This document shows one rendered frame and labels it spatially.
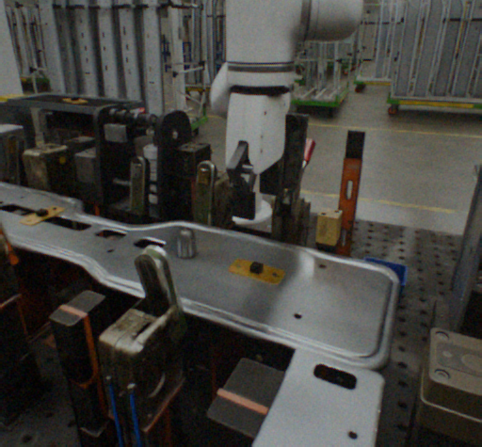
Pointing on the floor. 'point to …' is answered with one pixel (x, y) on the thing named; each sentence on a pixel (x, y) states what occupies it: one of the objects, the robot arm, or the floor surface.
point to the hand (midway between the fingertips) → (257, 199)
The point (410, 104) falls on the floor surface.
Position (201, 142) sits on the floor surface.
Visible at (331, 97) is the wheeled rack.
